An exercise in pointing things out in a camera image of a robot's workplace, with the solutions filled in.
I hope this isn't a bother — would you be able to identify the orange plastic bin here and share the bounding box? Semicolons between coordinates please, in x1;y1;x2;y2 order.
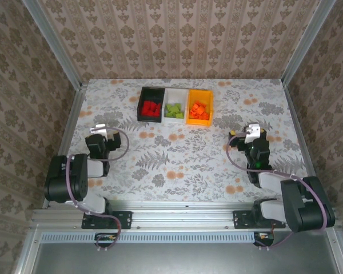
185;89;214;126

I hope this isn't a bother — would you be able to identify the black plastic bin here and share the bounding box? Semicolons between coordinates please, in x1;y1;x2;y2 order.
136;87;166;123

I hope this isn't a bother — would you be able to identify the floral patterned table cover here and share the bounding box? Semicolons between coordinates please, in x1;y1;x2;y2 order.
67;78;317;205

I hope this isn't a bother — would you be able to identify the white plastic bin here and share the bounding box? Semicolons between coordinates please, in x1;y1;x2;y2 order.
163;87;189;124

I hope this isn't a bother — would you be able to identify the grey metal panel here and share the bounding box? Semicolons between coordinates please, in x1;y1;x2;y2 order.
31;231;341;274

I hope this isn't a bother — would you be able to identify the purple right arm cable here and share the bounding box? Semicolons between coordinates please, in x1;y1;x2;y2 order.
226;131;329;252

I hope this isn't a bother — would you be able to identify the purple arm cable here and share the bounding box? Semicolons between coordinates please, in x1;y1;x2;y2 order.
65;127;130;252
226;131;329;252

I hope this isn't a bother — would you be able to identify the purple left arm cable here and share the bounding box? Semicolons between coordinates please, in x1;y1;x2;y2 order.
65;127;130;252

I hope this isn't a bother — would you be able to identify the aluminium table side rail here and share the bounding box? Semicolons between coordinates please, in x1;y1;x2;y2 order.
42;82;89;209
282;82;327;208

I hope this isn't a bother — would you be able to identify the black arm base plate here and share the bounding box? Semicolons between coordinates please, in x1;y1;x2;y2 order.
81;210;133;230
233;210;286;230

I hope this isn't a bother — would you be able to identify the wide aluminium mounting rail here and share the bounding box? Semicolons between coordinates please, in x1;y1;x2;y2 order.
31;204;340;231

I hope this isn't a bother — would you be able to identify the aluminium frame post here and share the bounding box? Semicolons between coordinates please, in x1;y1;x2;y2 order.
20;0;83;90
281;0;338;86

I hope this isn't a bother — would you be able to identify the grey slotted cable duct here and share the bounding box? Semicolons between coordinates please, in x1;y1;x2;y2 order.
41;231;255;244

